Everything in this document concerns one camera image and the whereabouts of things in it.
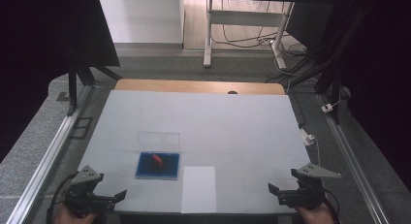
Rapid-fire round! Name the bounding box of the person's left hand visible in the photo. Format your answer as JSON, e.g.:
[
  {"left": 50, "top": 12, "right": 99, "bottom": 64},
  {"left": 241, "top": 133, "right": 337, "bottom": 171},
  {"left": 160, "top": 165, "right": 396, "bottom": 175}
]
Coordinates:
[{"left": 52, "top": 204, "right": 100, "bottom": 224}]

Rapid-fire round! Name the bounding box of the aluminium rail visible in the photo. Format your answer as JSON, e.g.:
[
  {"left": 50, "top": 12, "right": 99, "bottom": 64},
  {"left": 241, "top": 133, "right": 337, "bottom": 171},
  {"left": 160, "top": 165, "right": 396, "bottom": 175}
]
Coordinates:
[
  {"left": 6, "top": 84, "right": 95, "bottom": 224},
  {"left": 315, "top": 93, "right": 392, "bottom": 224}
]

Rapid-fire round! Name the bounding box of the white paper sheet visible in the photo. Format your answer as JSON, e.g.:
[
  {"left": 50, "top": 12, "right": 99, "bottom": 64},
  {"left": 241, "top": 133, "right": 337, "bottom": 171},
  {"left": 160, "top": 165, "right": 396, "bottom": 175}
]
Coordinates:
[{"left": 180, "top": 166, "right": 218, "bottom": 214}]

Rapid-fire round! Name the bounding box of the red stamp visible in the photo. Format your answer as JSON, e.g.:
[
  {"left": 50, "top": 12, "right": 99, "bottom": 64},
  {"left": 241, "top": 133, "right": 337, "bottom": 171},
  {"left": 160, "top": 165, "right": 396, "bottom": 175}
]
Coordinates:
[{"left": 150, "top": 153, "right": 165, "bottom": 169}]

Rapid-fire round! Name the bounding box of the black metal stand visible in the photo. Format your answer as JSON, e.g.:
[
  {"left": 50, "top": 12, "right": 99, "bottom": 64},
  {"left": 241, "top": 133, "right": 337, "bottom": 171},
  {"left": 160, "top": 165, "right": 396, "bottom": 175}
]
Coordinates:
[
  {"left": 65, "top": 48, "right": 123, "bottom": 117},
  {"left": 290, "top": 0, "right": 381, "bottom": 125}
]

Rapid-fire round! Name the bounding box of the person's right hand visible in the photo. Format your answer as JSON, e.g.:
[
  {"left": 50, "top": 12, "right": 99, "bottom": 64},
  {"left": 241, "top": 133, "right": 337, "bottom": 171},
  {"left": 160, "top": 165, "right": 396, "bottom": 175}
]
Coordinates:
[{"left": 293, "top": 203, "right": 334, "bottom": 224}]

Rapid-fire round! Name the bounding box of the black floor bracket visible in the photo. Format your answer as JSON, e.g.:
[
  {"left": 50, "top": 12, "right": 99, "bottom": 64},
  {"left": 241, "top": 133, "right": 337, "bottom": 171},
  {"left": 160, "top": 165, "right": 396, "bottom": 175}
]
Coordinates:
[{"left": 68, "top": 115, "right": 94, "bottom": 141}]

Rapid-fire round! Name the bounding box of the black cable beside table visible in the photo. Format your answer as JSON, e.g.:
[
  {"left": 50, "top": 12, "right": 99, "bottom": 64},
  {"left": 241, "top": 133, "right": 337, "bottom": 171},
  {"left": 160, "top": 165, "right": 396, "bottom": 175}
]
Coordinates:
[{"left": 285, "top": 80, "right": 307, "bottom": 129}]

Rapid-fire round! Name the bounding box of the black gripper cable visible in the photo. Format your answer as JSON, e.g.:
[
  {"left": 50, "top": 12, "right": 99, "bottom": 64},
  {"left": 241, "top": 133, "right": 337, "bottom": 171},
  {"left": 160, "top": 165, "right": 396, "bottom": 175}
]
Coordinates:
[
  {"left": 46, "top": 172, "right": 80, "bottom": 224},
  {"left": 322, "top": 187, "right": 341, "bottom": 224}
]

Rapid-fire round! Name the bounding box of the dark curtain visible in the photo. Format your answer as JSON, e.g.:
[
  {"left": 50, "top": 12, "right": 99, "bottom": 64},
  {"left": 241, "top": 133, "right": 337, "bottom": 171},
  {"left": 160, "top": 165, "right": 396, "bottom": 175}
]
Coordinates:
[
  {"left": 331, "top": 0, "right": 411, "bottom": 193},
  {"left": 0, "top": 0, "right": 121, "bottom": 164}
]

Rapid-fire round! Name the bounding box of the white plug with cable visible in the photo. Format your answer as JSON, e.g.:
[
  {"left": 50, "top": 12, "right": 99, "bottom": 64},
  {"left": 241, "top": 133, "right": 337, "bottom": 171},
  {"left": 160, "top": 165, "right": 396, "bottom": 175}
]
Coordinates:
[{"left": 300, "top": 127, "right": 322, "bottom": 169}]

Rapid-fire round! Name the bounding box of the white table cover board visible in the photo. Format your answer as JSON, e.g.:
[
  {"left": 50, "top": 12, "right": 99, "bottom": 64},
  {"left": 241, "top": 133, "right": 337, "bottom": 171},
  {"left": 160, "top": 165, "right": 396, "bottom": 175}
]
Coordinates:
[{"left": 77, "top": 89, "right": 312, "bottom": 215}]

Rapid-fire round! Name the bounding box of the white desk frame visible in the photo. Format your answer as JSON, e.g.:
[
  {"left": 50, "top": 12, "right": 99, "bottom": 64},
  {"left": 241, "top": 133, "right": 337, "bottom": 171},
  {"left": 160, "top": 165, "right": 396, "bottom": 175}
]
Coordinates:
[{"left": 203, "top": 0, "right": 296, "bottom": 71}]

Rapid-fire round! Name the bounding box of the white cabinet panel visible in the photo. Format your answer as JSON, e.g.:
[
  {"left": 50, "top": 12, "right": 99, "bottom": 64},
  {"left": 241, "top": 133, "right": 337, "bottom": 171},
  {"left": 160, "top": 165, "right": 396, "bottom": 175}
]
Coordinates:
[{"left": 97, "top": 0, "right": 186, "bottom": 45}]

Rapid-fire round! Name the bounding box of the small white connector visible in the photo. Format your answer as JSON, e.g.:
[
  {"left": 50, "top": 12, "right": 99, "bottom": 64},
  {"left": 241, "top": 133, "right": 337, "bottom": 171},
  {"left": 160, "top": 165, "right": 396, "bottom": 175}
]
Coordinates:
[{"left": 321, "top": 97, "right": 343, "bottom": 114}]

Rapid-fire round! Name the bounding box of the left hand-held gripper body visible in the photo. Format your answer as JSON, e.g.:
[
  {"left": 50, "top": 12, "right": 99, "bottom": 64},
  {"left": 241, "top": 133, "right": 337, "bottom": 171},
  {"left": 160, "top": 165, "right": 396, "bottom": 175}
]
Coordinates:
[{"left": 63, "top": 165, "right": 118, "bottom": 218}]

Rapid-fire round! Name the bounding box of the blue ink pad box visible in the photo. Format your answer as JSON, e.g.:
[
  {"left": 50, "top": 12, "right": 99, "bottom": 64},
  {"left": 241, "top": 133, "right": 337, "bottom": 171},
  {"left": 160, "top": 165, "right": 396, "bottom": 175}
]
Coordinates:
[{"left": 135, "top": 131, "right": 181, "bottom": 181}]

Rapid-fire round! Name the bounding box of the wooden table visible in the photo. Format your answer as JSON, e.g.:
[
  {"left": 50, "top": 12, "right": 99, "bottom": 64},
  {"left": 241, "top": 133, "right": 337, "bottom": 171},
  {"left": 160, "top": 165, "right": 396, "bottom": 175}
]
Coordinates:
[{"left": 114, "top": 78, "right": 286, "bottom": 96}]

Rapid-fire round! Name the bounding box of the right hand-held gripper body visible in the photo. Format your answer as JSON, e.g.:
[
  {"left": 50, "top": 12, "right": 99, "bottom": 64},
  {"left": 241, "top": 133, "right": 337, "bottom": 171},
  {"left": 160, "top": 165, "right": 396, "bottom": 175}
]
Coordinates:
[{"left": 276, "top": 163, "right": 343, "bottom": 209}]

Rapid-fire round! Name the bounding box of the tangle of floor cables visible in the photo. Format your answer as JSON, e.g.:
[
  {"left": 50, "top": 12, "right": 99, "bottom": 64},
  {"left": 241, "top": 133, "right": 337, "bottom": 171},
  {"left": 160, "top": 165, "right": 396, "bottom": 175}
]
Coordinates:
[{"left": 209, "top": 0, "right": 308, "bottom": 58}]

